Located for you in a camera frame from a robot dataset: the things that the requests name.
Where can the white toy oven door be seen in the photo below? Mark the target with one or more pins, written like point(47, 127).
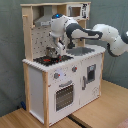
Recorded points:
point(64, 96)

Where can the black toy faucet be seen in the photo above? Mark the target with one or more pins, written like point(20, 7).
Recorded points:
point(70, 45)

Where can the right oven knob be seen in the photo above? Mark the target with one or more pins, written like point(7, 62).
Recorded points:
point(74, 69)

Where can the black toy stovetop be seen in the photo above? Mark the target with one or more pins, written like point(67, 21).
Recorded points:
point(48, 61)

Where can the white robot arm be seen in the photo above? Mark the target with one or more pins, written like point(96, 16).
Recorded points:
point(117, 43)

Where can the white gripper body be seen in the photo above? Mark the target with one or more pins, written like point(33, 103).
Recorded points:
point(60, 46)

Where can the grey toy range hood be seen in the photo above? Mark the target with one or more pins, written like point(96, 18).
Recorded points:
point(46, 17)

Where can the wooden toy kitchen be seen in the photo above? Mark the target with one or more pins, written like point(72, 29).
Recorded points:
point(40, 84)

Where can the toy microwave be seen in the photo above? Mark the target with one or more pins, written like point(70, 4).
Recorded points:
point(78, 11)

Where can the oven knob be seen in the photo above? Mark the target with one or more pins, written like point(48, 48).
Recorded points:
point(74, 69)
point(56, 75)

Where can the small metal toy pot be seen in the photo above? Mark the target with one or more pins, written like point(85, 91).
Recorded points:
point(51, 52)

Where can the grey toy sink basin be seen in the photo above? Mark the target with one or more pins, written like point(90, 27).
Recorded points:
point(79, 51)

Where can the toy dishwasher door panel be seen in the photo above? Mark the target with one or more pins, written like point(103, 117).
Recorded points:
point(90, 75)

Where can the left oven knob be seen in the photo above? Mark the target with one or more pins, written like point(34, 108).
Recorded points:
point(56, 75)

